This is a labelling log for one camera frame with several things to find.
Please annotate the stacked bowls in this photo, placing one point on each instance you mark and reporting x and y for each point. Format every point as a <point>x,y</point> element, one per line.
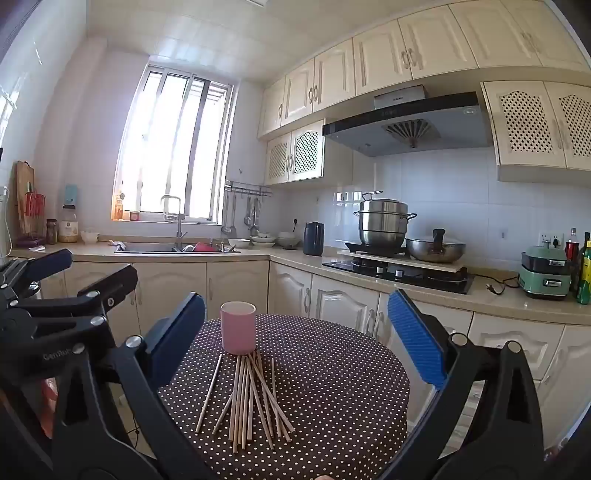
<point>288,240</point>

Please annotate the orange windowsill bottle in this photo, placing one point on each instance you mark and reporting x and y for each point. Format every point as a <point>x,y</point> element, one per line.
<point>119,208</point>

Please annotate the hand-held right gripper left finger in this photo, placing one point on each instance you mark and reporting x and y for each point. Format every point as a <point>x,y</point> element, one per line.
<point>178,332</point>

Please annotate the dark spice jar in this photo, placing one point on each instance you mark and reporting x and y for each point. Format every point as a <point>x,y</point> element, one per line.
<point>51,231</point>

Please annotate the steel sink faucet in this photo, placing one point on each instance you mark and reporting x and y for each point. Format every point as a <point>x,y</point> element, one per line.
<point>179,226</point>

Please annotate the double wall outlet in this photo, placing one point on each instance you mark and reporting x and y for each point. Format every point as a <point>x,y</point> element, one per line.
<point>551,239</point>

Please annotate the bunch of wooden chopsticks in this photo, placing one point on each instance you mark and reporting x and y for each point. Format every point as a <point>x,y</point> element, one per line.
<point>244,392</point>

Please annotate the teal container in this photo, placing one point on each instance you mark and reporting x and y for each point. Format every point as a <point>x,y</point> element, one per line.
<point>70,194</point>

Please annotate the cream upper wall cabinets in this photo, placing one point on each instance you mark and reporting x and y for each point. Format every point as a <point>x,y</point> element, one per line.
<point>383,55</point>

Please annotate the grey range hood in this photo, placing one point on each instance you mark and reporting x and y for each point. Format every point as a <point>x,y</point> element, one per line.
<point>415,124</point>

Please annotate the dark blue kettle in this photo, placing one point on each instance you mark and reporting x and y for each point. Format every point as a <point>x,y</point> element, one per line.
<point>314,240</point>

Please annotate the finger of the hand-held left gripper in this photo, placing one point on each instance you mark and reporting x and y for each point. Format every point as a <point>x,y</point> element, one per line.
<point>117,281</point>
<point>55,261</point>

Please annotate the metal utensil rail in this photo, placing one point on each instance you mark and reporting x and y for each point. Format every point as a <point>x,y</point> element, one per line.
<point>249,188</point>

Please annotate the large clear jar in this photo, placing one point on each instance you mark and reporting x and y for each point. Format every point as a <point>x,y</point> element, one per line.
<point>69,226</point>

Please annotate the green bottle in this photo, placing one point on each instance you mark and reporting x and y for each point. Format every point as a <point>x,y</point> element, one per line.
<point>585,281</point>

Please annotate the steel wok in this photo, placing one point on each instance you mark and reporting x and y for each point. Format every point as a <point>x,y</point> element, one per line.
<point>434,253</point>

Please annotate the black gas stove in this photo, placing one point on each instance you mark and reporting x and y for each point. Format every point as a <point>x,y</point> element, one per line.
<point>415,279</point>

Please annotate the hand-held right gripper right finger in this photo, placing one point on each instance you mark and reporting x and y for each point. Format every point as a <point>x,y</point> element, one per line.
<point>415,341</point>

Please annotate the stainless steel steamer pot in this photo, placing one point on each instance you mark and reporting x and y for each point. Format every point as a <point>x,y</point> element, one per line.
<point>383,226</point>

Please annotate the dark glass bottle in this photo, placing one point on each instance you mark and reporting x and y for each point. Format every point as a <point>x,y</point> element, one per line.
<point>586,242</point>

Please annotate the red dish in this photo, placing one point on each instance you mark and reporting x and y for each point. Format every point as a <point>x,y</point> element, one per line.
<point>203,247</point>

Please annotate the green electric cooker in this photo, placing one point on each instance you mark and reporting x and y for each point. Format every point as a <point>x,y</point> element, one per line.
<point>545,277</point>

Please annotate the pink cup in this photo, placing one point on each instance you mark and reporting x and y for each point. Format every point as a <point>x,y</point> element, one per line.
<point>238,330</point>

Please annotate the purple dish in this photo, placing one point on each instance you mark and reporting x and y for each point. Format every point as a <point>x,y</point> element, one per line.
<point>30,241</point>

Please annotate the large lattice door cabinet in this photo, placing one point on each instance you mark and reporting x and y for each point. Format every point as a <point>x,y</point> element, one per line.
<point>526,122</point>

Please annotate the wooden cutting board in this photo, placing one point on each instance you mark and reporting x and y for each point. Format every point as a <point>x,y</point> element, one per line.
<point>23,184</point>

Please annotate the kitchen window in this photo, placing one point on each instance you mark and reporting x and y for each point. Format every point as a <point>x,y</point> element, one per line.
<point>157,138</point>

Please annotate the hanging kitchen utensils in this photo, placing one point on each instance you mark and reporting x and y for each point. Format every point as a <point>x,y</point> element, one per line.
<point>253,217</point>

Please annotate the small white bowl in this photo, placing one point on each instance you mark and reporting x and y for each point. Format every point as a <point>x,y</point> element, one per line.
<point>89,237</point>

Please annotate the stainless steel sink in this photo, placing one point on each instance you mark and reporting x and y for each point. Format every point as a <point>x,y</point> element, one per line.
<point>147,248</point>

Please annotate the small lattice door cabinet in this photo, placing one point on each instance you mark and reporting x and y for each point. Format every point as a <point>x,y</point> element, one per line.
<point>304,150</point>

